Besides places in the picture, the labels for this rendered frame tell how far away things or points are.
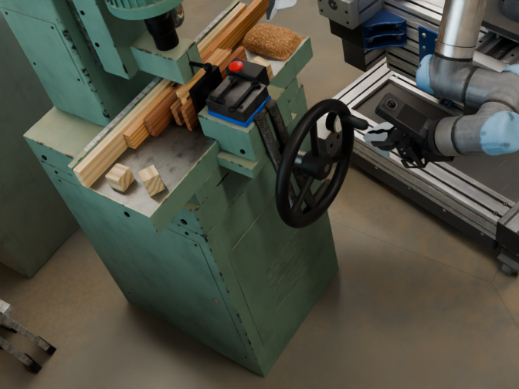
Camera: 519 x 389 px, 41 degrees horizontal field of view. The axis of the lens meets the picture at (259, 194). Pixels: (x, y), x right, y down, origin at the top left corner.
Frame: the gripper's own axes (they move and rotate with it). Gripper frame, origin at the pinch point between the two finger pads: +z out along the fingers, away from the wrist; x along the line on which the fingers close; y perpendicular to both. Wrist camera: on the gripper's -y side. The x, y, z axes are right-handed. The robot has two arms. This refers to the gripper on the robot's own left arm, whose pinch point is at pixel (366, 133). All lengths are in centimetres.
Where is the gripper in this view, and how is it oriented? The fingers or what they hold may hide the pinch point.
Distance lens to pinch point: 153.6
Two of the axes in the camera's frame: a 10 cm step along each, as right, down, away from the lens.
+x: 5.6, -7.4, 3.8
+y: 5.9, 6.8, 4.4
